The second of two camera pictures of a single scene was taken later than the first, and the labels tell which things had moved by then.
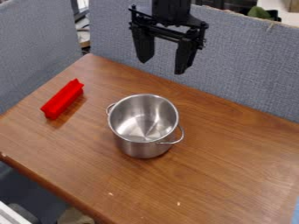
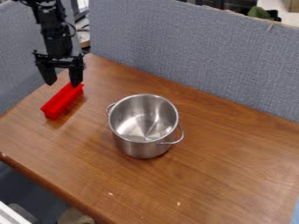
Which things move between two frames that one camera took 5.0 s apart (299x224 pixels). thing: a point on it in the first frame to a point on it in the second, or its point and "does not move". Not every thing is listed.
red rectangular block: (63, 99) does not move
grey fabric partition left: (39, 42) does not move
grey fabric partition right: (248, 62) does not move
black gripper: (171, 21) to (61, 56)
